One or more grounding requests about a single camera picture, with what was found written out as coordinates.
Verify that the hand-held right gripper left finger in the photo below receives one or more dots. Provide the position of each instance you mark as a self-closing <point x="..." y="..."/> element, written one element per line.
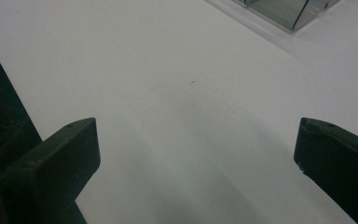
<point x="52" y="161"/>

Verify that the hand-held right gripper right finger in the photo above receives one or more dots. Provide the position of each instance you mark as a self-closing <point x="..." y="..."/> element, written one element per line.
<point x="338" y="158"/>

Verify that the clear glass container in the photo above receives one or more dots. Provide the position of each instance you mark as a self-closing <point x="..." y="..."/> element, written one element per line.
<point x="287" y="12"/>

